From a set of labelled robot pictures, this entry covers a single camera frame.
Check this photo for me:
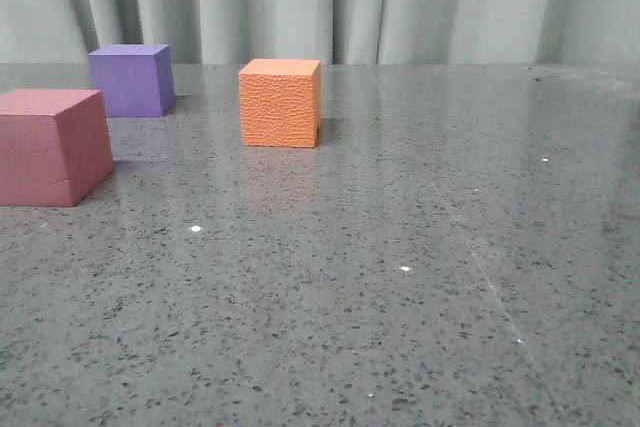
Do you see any orange foam cube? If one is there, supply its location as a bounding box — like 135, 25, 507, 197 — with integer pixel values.
239, 58, 322, 148

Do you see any grey-green curtain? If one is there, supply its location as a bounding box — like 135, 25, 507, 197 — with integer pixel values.
1, 0, 639, 64

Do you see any purple foam cube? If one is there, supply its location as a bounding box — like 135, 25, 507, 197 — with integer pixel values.
89, 44, 176, 118

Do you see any pink foam cube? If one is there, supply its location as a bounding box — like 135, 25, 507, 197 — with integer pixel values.
1, 88, 114, 207

